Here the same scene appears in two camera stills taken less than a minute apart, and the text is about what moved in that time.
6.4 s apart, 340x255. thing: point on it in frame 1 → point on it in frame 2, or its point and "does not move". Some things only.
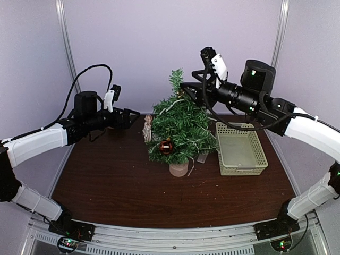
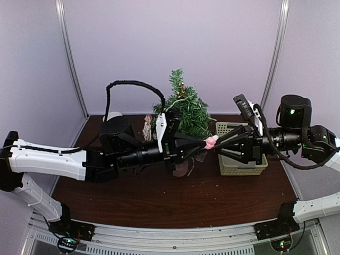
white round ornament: [146, 130] does not move
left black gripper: [125, 112] → [183, 142]
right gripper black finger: [203, 75] → [239, 135]
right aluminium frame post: [281, 25] does not move
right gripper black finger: [192, 92] → [240, 155]
